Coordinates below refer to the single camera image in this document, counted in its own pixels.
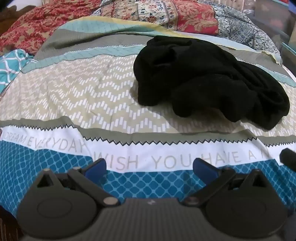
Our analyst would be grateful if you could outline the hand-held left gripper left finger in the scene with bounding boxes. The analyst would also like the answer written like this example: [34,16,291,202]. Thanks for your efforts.
[32,159,120,208]

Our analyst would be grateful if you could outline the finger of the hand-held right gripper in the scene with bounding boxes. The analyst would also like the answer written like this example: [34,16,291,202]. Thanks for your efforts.
[279,148,296,172]

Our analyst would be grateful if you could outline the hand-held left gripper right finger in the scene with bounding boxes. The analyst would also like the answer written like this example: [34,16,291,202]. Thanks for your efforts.
[184,158,269,207]

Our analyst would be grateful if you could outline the black pants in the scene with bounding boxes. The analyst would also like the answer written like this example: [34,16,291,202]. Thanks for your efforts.
[133,36,291,130]

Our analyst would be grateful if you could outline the patterned bed sheet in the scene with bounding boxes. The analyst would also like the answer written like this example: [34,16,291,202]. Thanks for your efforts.
[0,17,296,223]

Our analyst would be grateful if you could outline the clear storage bin teal lid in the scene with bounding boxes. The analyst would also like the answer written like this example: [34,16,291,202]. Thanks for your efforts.
[280,43,296,75]

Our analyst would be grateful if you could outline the teal lattice print cloth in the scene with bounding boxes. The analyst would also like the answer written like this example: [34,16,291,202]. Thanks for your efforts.
[0,49,38,91]

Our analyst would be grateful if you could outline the floral patchwork quilt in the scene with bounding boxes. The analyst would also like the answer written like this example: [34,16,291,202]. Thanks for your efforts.
[0,0,282,63]

